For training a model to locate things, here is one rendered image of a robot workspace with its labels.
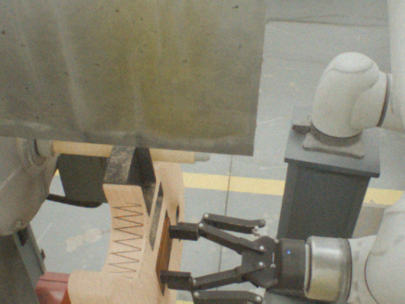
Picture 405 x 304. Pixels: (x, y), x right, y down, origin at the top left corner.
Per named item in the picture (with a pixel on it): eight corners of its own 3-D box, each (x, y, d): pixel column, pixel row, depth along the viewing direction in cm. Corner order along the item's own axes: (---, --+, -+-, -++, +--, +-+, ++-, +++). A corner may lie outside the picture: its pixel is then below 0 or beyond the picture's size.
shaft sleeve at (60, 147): (55, 124, 61) (64, 132, 64) (50, 149, 61) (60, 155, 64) (195, 135, 60) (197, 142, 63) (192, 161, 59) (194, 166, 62)
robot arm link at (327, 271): (335, 255, 77) (298, 252, 77) (348, 226, 70) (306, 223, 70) (340, 312, 71) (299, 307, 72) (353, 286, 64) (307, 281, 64)
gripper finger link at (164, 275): (192, 281, 71) (191, 285, 71) (145, 277, 72) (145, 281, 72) (191, 271, 69) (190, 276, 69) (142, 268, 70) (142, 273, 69)
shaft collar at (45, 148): (39, 116, 61) (52, 127, 65) (32, 152, 60) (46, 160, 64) (54, 118, 61) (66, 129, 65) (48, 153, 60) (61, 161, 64)
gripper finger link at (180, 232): (197, 231, 73) (197, 227, 74) (151, 226, 74) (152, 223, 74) (197, 241, 76) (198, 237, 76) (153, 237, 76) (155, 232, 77)
